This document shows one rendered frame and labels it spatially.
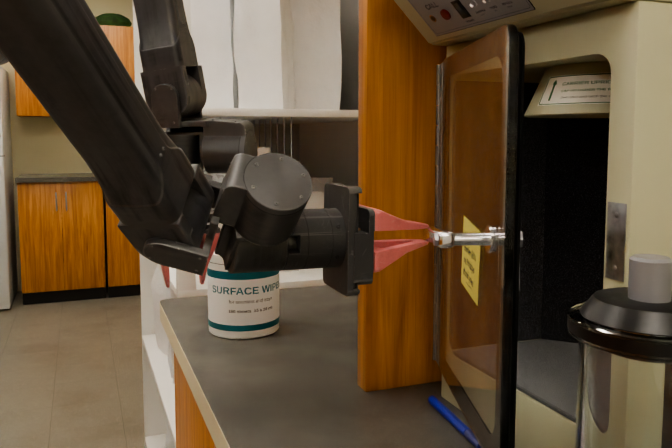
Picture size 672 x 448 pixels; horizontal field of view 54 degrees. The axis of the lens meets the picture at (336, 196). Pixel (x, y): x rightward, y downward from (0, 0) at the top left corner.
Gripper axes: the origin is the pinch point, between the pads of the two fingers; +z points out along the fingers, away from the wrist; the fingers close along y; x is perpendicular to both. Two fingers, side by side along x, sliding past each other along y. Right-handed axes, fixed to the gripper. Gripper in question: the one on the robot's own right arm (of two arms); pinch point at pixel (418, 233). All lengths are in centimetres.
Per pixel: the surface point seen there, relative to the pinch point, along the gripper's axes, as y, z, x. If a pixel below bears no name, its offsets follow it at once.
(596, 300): -1.5, 1.7, -23.0
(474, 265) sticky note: -3.0, 5.1, -2.6
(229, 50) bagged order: 32, 8, 123
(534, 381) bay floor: -17.7, 15.9, 0.6
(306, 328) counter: -26, 7, 54
